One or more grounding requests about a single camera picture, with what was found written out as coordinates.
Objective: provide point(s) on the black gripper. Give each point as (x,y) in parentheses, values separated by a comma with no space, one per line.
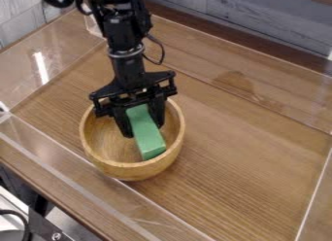
(134,87)

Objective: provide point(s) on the green rectangular block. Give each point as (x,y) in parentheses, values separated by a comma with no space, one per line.
(148,137)

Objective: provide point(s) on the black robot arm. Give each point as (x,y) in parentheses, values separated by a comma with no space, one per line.
(124,22)

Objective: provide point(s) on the brown wooden bowl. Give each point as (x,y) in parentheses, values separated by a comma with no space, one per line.
(115,154)

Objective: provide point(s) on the clear acrylic corner bracket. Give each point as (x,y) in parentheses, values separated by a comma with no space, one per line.
(91,26)

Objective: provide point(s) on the clear acrylic tray wall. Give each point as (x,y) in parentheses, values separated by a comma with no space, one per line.
(151,210)

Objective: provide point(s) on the black metal bracket with bolt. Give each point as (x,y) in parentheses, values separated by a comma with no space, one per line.
(44,229)

